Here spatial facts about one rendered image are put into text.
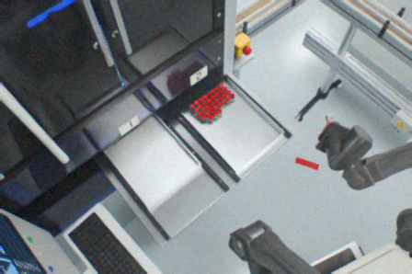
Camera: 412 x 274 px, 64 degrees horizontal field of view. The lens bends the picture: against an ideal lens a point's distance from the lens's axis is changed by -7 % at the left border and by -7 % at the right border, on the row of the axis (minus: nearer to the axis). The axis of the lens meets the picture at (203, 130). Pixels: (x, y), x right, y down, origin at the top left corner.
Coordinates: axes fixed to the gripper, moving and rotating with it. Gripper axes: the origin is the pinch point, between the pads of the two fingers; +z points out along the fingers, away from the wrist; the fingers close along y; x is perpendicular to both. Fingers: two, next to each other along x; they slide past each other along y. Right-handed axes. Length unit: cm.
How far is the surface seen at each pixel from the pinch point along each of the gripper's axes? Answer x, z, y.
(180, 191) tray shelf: -30, 0, 52
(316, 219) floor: 61, 62, 89
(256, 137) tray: -11.1, 24.1, 30.8
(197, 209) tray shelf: -22, -5, 52
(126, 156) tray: -55, 9, 56
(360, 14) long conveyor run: 17, 86, -22
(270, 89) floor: 10, 142, 61
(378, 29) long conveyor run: 27, 81, -21
